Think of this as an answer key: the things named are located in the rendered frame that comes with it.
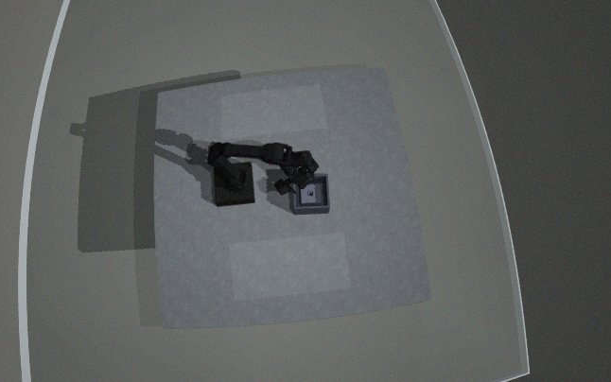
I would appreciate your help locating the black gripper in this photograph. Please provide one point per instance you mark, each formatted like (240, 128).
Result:
(283, 187)

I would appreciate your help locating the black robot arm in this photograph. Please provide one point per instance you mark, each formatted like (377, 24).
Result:
(270, 153)

